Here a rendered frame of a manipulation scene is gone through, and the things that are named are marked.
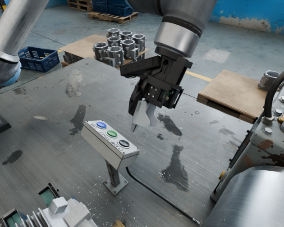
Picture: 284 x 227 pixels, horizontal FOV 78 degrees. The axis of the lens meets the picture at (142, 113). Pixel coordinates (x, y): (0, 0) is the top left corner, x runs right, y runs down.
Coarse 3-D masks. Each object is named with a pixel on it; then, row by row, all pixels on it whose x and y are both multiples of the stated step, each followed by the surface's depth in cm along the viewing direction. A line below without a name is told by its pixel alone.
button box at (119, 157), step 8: (88, 128) 50; (96, 128) 50; (104, 128) 51; (112, 128) 54; (88, 136) 50; (96, 136) 48; (104, 136) 47; (112, 136) 48; (120, 136) 51; (96, 144) 48; (104, 144) 46; (112, 144) 45; (104, 152) 46; (112, 152) 45; (120, 152) 43; (128, 152) 45; (136, 152) 47; (112, 160) 45; (120, 160) 43; (128, 160) 46; (120, 168) 45
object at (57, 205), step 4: (52, 200) 34; (56, 200) 34; (60, 200) 35; (64, 200) 35; (52, 204) 34; (56, 204) 34; (60, 204) 34; (64, 204) 34; (52, 208) 34; (56, 208) 33; (60, 208) 34; (64, 208) 35; (52, 212) 34; (56, 212) 34; (60, 212) 35
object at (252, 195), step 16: (240, 176) 38; (256, 176) 35; (272, 176) 33; (224, 192) 38; (240, 192) 33; (256, 192) 31; (272, 192) 30; (224, 208) 33; (240, 208) 30; (256, 208) 29; (272, 208) 28; (208, 224) 33; (224, 224) 29; (240, 224) 28; (256, 224) 27; (272, 224) 26
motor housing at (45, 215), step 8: (72, 200) 38; (48, 208) 34; (72, 208) 37; (32, 216) 32; (40, 216) 32; (48, 216) 33; (56, 216) 33; (16, 224) 30; (24, 224) 30; (32, 224) 30; (40, 224) 30; (48, 224) 30; (56, 224) 32; (64, 224) 33; (80, 224) 34; (88, 224) 34
